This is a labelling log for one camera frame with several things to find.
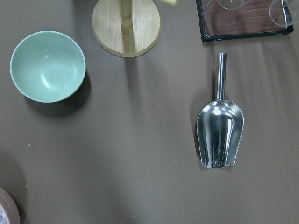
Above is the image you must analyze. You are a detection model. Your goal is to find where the pink bowl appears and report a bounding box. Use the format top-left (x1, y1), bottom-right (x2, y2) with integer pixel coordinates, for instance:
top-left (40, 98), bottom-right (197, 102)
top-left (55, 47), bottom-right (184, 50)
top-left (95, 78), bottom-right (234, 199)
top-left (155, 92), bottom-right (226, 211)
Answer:
top-left (0, 188), bottom-right (21, 224)

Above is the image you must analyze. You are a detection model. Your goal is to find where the wooden glass holder stand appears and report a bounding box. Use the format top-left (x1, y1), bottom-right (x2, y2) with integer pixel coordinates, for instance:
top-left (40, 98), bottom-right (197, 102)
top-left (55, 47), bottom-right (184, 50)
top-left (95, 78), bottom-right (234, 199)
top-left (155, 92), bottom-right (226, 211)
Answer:
top-left (92, 0), bottom-right (162, 57)

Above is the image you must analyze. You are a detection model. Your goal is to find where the steel ice scoop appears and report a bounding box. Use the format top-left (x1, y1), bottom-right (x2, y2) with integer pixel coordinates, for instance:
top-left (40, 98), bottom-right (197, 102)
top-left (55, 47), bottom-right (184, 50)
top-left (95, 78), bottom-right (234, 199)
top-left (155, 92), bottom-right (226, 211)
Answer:
top-left (196, 52), bottom-right (244, 168)

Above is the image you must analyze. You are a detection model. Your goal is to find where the black wire glass rack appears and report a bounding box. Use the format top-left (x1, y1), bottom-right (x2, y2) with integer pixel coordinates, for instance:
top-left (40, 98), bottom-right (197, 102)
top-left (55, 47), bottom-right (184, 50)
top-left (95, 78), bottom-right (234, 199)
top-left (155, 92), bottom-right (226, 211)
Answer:
top-left (196, 0), bottom-right (294, 42)

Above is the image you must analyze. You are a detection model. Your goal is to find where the mint green bowl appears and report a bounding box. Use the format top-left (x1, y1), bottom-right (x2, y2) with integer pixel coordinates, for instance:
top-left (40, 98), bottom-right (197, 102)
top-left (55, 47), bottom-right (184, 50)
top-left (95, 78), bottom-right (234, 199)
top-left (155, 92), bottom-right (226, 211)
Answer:
top-left (9, 31), bottom-right (86, 103)

